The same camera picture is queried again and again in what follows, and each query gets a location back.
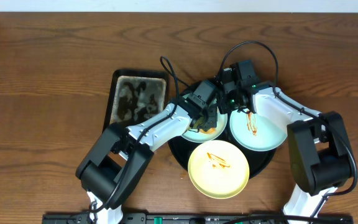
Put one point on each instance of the orange green sponge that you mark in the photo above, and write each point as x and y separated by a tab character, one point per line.
207	131

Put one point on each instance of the yellow plate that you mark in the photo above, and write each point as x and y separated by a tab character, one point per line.
218	169

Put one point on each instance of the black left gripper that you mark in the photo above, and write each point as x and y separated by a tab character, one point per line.
208	122

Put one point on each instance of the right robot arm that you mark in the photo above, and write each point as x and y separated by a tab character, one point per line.
321	157

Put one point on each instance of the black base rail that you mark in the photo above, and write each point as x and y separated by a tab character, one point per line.
142	218

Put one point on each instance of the light blue plate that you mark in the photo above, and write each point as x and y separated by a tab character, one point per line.
194	135
255	132

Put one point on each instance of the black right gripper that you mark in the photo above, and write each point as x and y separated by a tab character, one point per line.
222	102

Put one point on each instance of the black rectangular soapy tray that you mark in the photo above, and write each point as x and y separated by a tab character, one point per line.
135	96

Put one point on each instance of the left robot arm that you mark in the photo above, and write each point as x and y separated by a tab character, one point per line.
114	165

